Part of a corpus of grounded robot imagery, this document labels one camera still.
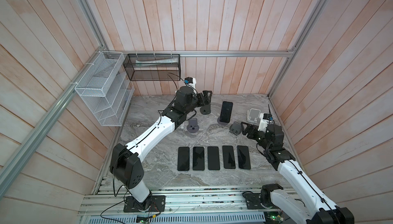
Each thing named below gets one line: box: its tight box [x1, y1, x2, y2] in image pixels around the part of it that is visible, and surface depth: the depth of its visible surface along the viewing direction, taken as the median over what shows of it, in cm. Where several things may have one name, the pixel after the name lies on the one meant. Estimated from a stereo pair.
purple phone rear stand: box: [216, 101, 234, 126], surface depth 100 cm
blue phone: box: [177, 146, 190, 172], surface depth 92 cm
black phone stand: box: [207, 146, 221, 171], surface depth 88 cm
